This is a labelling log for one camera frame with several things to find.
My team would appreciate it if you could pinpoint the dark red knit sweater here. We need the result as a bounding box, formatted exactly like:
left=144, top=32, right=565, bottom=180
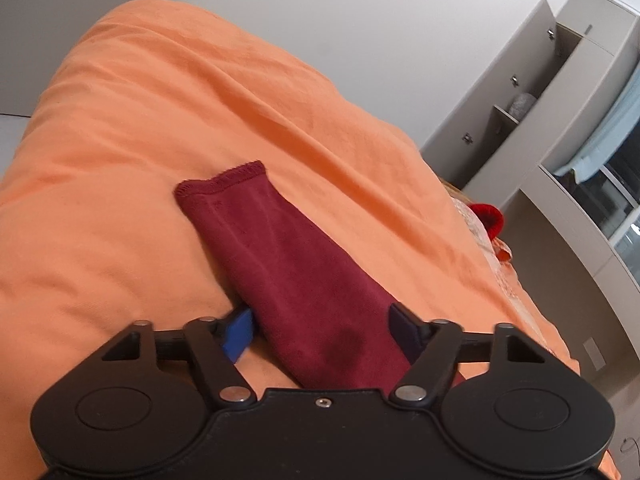
left=175, top=162, right=410, bottom=392

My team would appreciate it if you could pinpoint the red cloth item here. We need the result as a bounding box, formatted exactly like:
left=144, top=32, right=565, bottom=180
left=468, top=203, right=504, bottom=240

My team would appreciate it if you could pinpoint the patterned pink bed sheet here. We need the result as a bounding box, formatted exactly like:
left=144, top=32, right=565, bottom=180
left=446, top=185, right=547, bottom=344

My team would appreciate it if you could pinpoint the orange duvet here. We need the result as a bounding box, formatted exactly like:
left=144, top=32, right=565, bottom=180
left=0, top=0, right=618, bottom=480

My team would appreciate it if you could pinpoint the grey window desk unit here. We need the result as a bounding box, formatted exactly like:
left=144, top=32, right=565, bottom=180
left=499, top=164, right=640, bottom=411

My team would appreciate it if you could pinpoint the window with open sash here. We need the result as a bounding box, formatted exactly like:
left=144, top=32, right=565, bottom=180
left=560, top=125, right=639, bottom=282

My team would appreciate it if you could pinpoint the white item on shelf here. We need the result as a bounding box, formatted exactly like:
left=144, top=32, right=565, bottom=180
left=508, top=92, right=537, bottom=122

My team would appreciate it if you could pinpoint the left light blue curtain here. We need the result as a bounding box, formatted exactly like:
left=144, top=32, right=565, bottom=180
left=552, top=66, right=640, bottom=184

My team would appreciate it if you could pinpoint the grey wardrobe with open door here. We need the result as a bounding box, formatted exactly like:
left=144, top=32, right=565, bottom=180
left=422, top=0, right=639, bottom=208

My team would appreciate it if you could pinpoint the white wall socket plate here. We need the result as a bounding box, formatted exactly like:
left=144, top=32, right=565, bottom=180
left=582, top=337, right=605, bottom=370

